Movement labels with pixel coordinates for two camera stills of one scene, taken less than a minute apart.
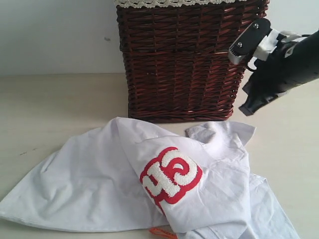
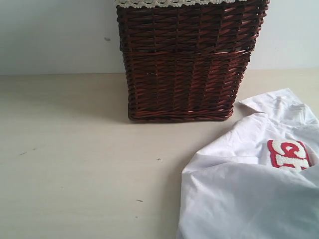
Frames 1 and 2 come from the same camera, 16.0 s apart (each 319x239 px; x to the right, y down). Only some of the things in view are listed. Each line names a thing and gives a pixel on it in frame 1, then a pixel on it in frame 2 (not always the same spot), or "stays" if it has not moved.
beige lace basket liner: [169, 3] stays
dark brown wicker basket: [177, 65] stays
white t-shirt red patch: [124, 174] -> [257, 178]
